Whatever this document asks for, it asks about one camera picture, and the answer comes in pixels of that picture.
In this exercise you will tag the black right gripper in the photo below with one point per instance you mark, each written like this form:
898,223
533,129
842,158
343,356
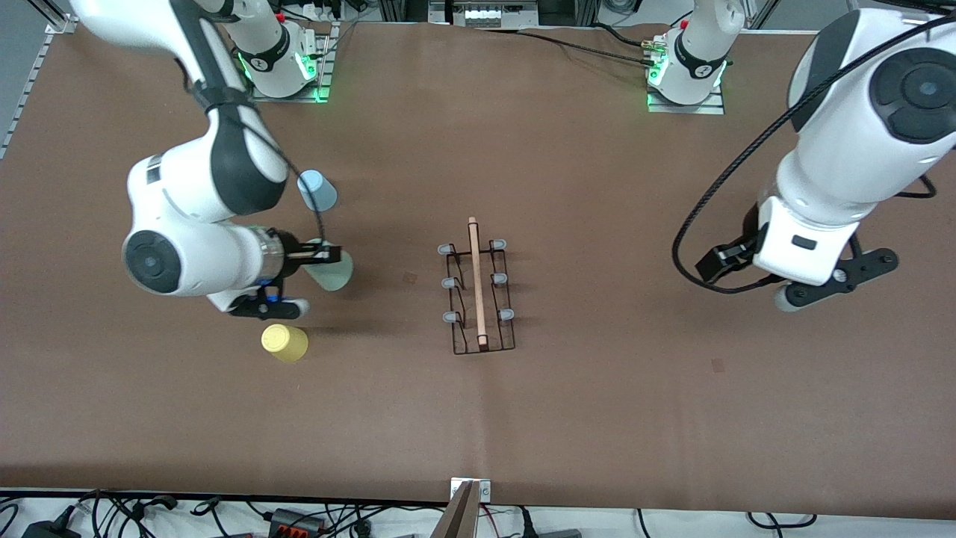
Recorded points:
293,249

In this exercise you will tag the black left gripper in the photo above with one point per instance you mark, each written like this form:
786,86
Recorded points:
723,258

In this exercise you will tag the pale green plastic cup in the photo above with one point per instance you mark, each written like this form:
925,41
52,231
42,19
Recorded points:
332,275

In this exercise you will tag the yellow plastic cup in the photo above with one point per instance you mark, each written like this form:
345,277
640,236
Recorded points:
284,343

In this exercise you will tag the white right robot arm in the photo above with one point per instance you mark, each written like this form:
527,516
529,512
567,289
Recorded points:
194,202

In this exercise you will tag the light blue plastic cup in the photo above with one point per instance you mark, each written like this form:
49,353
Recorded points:
320,194

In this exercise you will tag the brown table cover sheet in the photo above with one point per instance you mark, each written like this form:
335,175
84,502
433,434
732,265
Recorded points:
523,418

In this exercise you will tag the black orange connector box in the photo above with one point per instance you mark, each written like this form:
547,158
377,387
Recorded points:
297,521

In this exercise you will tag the white power strip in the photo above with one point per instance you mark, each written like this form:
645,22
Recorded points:
484,15

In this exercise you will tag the grey slanted beam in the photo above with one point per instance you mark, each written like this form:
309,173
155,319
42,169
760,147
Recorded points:
457,519

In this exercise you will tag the black power adapter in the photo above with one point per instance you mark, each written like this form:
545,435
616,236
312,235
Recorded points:
48,530

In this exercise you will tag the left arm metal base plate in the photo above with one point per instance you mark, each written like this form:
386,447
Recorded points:
694,108

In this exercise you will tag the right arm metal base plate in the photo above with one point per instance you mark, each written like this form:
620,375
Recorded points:
323,67

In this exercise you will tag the small metal edge bracket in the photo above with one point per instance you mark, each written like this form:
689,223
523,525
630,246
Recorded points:
484,490

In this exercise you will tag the perforated aluminium side rail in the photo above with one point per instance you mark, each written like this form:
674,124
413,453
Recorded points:
26,86

